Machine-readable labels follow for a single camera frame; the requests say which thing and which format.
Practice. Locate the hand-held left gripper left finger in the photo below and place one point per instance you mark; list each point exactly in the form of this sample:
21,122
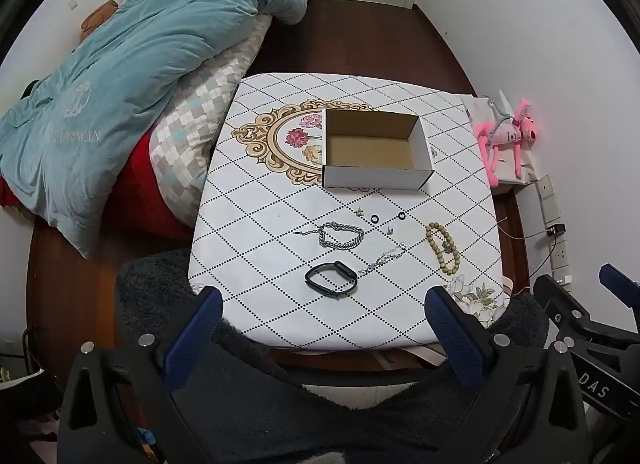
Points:
197,329

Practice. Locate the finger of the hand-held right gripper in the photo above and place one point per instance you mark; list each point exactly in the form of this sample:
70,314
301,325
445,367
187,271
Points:
555,296
620,281

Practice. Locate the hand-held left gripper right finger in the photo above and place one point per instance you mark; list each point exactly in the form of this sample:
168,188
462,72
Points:
452,331

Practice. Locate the black smart band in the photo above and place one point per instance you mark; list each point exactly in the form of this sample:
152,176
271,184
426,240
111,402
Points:
344,270

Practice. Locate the white cardboard box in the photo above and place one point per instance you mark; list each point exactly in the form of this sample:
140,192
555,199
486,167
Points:
370,147

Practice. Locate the black charger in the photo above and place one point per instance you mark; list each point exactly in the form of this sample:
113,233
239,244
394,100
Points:
556,230

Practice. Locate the white diamond-pattern tablecloth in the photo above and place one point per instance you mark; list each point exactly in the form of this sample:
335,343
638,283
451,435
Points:
270,294

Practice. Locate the dark grey fleece garment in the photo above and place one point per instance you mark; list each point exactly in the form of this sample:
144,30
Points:
280,404

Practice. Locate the red blanket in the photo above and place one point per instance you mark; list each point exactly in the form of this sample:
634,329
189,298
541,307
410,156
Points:
135,184

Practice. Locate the pink plush toy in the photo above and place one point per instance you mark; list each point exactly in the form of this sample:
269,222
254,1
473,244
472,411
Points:
505,137

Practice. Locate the checkered pillow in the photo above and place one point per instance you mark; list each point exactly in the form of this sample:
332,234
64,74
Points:
200,109

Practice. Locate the light blue quilt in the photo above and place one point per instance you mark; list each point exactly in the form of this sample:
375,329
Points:
125,69

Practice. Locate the small white wall socket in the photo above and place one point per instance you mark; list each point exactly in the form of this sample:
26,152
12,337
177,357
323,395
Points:
559,254

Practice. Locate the light wooden table frame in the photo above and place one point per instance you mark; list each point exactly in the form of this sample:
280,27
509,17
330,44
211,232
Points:
400,356

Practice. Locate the large white wall socket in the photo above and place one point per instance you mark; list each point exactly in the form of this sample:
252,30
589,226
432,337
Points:
547,199

